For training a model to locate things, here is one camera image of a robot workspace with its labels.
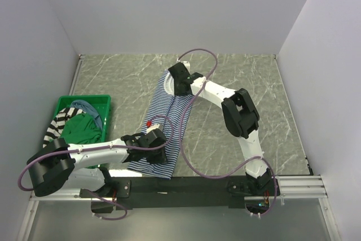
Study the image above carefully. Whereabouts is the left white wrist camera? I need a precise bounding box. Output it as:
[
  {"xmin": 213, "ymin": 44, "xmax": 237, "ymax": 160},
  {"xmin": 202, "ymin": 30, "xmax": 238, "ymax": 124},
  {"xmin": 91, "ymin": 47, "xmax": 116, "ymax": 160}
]
[{"xmin": 146, "ymin": 121, "xmax": 163, "ymax": 133}]

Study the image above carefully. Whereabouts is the purple cable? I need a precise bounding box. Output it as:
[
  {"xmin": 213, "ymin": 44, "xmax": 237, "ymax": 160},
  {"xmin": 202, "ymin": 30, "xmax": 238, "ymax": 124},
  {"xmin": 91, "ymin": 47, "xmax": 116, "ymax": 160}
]
[
  {"xmin": 17, "ymin": 114, "xmax": 173, "ymax": 221},
  {"xmin": 178, "ymin": 47, "xmax": 279, "ymax": 217}
]

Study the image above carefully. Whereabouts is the grey blue garment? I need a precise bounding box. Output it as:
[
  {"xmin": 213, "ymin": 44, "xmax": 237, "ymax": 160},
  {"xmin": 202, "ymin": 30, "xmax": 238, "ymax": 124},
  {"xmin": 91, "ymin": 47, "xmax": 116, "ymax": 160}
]
[{"xmin": 71, "ymin": 99, "xmax": 103, "ymax": 130}]

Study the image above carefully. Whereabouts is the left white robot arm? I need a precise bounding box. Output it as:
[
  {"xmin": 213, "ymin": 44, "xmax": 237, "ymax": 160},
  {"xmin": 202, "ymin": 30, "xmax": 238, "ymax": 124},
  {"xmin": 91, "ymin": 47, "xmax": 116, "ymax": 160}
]
[{"xmin": 27, "ymin": 128, "xmax": 167, "ymax": 197}]

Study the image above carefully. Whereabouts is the black white striped garment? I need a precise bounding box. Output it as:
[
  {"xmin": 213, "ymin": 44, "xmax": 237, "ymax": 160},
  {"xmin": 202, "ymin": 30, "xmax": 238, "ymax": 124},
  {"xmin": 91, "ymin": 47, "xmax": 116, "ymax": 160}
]
[{"xmin": 42, "ymin": 107, "xmax": 84, "ymax": 148}]

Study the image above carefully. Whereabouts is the green garment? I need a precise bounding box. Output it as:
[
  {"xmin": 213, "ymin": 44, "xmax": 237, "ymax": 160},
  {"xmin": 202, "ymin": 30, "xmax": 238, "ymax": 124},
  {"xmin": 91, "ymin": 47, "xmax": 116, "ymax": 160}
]
[{"xmin": 60, "ymin": 113, "xmax": 102, "ymax": 144}]

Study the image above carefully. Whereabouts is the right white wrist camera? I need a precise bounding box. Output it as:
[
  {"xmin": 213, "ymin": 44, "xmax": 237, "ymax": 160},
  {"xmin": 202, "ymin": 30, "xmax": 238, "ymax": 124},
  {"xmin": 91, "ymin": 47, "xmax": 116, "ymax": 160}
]
[{"xmin": 176, "ymin": 59, "xmax": 191, "ymax": 70}]

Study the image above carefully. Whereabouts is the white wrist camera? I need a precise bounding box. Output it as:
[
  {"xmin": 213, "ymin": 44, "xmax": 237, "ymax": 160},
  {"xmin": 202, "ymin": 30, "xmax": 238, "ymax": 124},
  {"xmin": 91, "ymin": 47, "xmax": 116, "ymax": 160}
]
[
  {"xmin": 146, "ymin": 121, "xmax": 163, "ymax": 133},
  {"xmin": 176, "ymin": 59, "xmax": 191, "ymax": 70}
]

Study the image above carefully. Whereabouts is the aluminium frame rail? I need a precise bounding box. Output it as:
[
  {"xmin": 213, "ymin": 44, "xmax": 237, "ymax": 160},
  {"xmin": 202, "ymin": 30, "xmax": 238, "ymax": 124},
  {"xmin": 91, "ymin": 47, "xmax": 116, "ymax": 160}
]
[{"xmin": 17, "ymin": 175, "xmax": 341, "ymax": 240}]

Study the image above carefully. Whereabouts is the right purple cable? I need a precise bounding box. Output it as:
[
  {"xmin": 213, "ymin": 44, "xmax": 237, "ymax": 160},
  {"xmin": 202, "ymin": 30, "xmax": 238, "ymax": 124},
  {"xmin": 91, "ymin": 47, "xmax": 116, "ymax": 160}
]
[{"xmin": 178, "ymin": 47, "xmax": 279, "ymax": 217}]

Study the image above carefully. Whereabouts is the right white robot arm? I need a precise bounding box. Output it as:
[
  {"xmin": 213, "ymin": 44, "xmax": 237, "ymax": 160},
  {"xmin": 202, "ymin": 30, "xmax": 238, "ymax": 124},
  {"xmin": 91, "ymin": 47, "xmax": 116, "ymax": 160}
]
[{"xmin": 165, "ymin": 62, "xmax": 277, "ymax": 195}]

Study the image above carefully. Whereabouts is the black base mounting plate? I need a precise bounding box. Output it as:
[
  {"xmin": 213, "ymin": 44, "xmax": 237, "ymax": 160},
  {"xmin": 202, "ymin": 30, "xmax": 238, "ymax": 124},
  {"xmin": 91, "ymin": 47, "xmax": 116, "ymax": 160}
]
[{"xmin": 95, "ymin": 176, "xmax": 280, "ymax": 209}]

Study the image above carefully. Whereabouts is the green plastic basket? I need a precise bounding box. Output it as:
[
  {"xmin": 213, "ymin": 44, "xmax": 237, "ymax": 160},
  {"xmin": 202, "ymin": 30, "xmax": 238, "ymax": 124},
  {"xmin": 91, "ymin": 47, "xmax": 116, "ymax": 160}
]
[{"xmin": 53, "ymin": 95, "xmax": 111, "ymax": 142}]

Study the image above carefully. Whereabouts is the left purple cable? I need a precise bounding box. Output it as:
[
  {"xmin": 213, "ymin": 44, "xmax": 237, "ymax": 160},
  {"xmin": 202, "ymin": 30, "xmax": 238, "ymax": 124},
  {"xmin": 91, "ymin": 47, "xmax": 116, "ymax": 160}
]
[{"xmin": 17, "ymin": 114, "xmax": 173, "ymax": 221}]

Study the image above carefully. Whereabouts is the blue white striped tank top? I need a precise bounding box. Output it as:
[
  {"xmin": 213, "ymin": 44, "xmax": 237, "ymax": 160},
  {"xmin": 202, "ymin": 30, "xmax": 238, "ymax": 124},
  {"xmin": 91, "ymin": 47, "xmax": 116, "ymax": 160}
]
[{"xmin": 127, "ymin": 70, "xmax": 193, "ymax": 179}]

